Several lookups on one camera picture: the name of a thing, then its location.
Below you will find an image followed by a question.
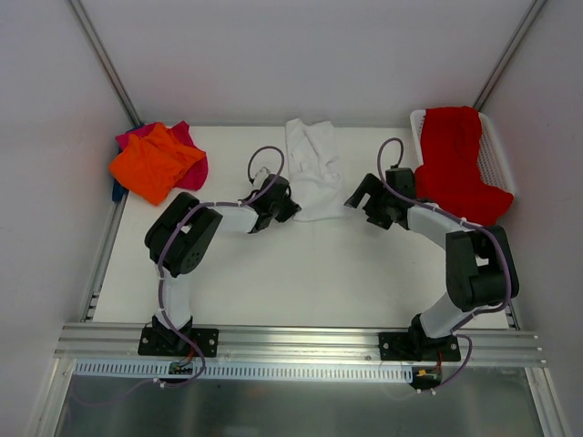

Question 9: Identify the white t shirt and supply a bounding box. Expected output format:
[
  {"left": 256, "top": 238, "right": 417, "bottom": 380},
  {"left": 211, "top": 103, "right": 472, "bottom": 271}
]
[{"left": 285, "top": 118, "right": 345, "bottom": 222}]

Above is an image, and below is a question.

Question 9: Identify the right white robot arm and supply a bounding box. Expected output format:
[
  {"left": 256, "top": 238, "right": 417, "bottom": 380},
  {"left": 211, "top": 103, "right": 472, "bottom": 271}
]
[{"left": 344, "top": 168, "right": 519, "bottom": 361}]

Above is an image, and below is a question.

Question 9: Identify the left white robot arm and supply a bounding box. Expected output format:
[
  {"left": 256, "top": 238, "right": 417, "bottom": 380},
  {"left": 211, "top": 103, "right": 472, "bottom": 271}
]
[{"left": 138, "top": 174, "right": 302, "bottom": 356}]

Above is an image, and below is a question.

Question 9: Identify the red t shirt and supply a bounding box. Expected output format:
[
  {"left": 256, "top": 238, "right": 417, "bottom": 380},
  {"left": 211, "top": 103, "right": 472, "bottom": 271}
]
[{"left": 414, "top": 107, "right": 514, "bottom": 226}]

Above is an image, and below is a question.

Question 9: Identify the pink t shirt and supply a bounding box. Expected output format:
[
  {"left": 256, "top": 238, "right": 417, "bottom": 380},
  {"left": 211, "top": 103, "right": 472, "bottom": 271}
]
[{"left": 116, "top": 121, "right": 209, "bottom": 191}]

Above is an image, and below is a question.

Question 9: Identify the white plastic basket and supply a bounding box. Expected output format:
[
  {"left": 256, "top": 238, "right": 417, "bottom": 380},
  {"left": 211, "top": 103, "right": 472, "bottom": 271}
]
[{"left": 410, "top": 109, "right": 517, "bottom": 196}]

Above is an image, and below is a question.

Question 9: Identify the orange t shirt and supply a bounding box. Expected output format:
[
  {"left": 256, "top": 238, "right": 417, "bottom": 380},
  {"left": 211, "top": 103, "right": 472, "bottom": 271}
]
[{"left": 109, "top": 122, "right": 201, "bottom": 206}]

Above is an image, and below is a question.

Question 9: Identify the blue t shirt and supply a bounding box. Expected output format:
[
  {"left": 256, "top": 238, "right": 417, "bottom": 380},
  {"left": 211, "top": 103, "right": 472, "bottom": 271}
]
[{"left": 111, "top": 179, "right": 127, "bottom": 203}]

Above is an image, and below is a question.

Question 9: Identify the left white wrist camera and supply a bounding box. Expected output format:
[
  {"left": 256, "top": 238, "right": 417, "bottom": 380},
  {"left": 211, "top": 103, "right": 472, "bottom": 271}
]
[{"left": 252, "top": 167, "right": 271, "bottom": 189}]

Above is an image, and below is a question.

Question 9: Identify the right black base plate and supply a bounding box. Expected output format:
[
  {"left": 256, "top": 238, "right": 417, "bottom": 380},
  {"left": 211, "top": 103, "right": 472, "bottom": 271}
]
[{"left": 378, "top": 331, "right": 461, "bottom": 362}]

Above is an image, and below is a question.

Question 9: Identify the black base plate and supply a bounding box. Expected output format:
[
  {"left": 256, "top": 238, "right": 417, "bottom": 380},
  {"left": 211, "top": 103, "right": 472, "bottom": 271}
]
[
  {"left": 138, "top": 325, "right": 220, "bottom": 358},
  {"left": 378, "top": 331, "right": 461, "bottom": 362}
]

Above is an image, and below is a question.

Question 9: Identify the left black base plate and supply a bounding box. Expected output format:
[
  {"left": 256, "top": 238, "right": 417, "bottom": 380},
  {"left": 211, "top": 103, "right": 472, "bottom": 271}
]
[{"left": 138, "top": 325, "right": 220, "bottom": 358}]

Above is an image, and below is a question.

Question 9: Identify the aluminium mounting rail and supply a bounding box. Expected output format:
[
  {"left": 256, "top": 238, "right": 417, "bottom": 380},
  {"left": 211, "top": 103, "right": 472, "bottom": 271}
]
[{"left": 54, "top": 322, "right": 548, "bottom": 368}]

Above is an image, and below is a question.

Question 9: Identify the right aluminium corner post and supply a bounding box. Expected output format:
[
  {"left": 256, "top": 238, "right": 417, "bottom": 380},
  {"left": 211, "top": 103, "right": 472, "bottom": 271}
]
[{"left": 473, "top": 0, "right": 548, "bottom": 111}]

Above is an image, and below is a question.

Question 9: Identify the aluminium corner post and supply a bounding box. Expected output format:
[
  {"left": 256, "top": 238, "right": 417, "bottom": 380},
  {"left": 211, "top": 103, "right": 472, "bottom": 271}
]
[
  {"left": 473, "top": 0, "right": 548, "bottom": 111},
  {"left": 65, "top": 0, "right": 142, "bottom": 127}
]

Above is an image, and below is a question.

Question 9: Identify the white slotted cable duct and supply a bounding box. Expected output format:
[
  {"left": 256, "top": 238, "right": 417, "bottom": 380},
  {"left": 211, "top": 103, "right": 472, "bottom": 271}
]
[{"left": 74, "top": 360, "right": 413, "bottom": 383}]

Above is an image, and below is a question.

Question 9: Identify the left aluminium corner post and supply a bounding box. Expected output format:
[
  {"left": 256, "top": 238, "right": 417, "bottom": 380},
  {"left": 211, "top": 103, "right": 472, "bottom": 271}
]
[{"left": 65, "top": 0, "right": 142, "bottom": 127}]

